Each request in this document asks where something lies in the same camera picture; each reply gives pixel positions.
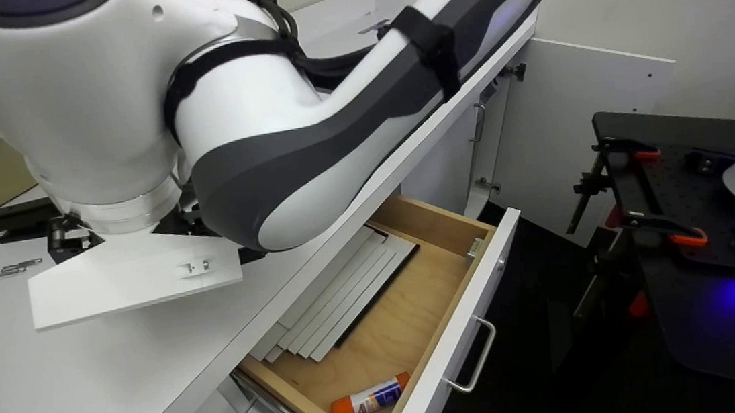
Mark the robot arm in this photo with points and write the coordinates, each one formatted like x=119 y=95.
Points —
x=95 y=111

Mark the wooden drawer with white front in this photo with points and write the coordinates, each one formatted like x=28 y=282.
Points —
x=412 y=323

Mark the white board with hinge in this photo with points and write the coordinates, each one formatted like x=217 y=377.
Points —
x=125 y=284

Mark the orange glue stick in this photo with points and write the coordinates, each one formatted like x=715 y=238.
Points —
x=369 y=398

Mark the white cabinet door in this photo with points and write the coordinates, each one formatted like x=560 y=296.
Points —
x=576 y=132
x=444 y=158

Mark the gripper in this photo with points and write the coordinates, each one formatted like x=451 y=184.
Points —
x=188 y=222

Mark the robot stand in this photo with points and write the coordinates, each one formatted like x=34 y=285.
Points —
x=701 y=309

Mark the silver paper clips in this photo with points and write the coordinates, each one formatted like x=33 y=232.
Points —
x=9 y=270

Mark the orange and black clamp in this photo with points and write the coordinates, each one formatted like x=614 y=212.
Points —
x=639 y=155
x=681 y=237

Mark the stack of white boards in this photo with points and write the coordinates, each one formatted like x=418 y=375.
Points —
x=342 y=296

